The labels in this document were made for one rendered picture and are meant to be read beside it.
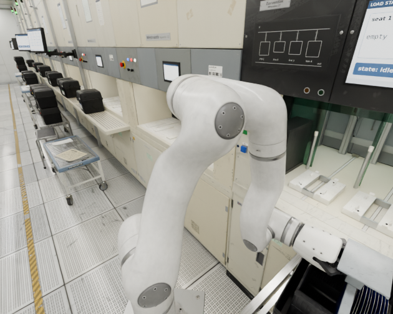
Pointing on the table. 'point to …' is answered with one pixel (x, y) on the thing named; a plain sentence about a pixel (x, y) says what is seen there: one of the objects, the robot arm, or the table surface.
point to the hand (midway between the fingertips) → (361, 268)
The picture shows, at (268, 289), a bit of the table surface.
